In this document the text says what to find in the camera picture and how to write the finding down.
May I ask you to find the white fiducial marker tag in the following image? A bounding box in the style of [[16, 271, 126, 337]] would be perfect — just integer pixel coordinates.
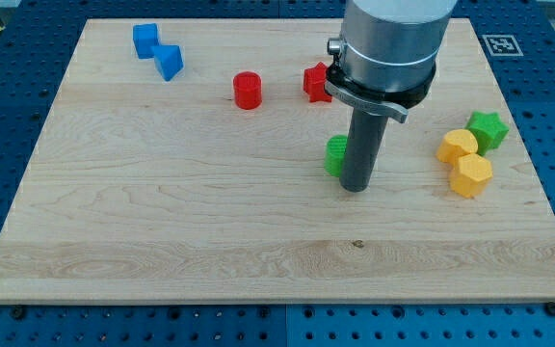
[[483, 34, 523, 57]]

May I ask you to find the yellow hexagon block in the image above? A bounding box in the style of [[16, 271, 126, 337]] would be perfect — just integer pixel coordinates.
[[449, 153, 493, 198]]

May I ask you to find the green star block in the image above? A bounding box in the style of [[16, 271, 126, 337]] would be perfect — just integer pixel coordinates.
[[465, 111, 510, 156]]

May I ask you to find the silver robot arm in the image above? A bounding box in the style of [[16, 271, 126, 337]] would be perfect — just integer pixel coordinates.
[[325, 0, 457, 123]]

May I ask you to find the blue triangular block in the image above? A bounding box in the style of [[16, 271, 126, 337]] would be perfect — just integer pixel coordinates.
[[151, 45, 184, 82]]

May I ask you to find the green cylinder block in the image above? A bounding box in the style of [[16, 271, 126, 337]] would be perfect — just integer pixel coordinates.
[[324, 135, 348, 177]]

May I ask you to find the red cylinder block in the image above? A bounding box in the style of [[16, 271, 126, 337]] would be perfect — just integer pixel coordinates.
[[233, 71, 262, 110]]

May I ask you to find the wooden board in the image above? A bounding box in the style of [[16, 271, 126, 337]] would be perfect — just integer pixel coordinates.
[[0, 19, 555, 305]]

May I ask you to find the grey cylindrical pointer tool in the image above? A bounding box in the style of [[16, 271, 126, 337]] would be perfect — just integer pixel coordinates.
[[339, 109, 388, 193]]

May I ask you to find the red star block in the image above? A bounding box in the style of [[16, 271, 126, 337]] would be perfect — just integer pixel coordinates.
[[303, 62, 332, 103]]

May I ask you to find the blue cube block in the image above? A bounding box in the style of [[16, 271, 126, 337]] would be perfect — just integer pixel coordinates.
[[133, 23, 160, 59]]

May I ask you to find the yellow heart block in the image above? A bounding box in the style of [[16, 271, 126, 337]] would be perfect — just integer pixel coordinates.
[[436, 129, 479, 166]]

